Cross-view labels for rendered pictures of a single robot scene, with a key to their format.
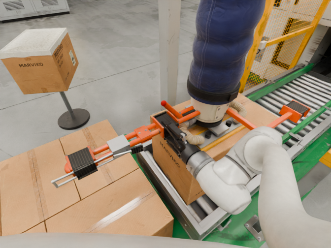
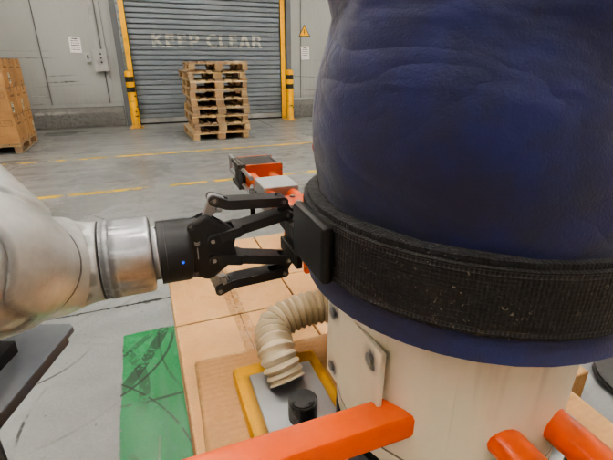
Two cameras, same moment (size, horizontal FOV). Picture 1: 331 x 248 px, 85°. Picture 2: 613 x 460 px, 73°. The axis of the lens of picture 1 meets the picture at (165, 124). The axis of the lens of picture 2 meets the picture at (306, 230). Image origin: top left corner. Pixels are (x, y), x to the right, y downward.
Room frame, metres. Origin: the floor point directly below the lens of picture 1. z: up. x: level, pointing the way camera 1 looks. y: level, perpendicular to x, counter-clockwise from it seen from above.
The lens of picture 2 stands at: (0.65, -0.49, 1.30)
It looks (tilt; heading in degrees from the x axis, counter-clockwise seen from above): 22 degrees down; 103
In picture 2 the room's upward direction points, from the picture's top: straight up
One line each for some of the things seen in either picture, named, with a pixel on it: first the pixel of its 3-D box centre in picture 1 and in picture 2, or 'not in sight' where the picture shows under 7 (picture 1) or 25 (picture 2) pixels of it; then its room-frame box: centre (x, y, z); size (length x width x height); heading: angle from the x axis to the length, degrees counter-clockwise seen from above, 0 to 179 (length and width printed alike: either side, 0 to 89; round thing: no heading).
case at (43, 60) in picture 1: (46, 59); not in sight; (1.76, 1.20, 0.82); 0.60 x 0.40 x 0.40; 9
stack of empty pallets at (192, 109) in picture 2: not in sight; (213, 99); (-2.90, 7.00, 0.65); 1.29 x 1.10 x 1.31; 125
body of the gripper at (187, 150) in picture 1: (186, 150); (196, 247); (0.41, -0.08, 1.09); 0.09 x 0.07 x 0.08; 35
